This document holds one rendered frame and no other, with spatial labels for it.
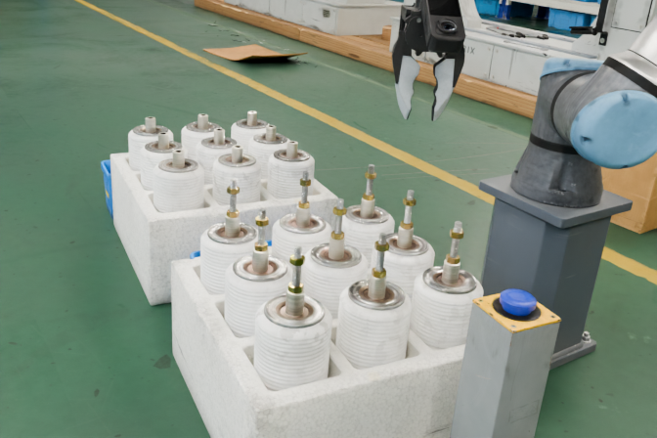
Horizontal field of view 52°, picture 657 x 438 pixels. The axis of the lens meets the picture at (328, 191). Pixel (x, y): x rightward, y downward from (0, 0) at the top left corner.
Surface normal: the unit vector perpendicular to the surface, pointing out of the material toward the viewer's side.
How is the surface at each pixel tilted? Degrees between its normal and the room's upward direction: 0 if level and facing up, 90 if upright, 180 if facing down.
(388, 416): 90
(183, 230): 90
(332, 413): 90
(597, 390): 0
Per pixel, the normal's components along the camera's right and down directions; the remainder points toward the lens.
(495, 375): -0.89, 0.11
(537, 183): -0.66, -0.08
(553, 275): -0.21, 0.35
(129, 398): 0.07, -0.93
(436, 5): 0.11, -0.58
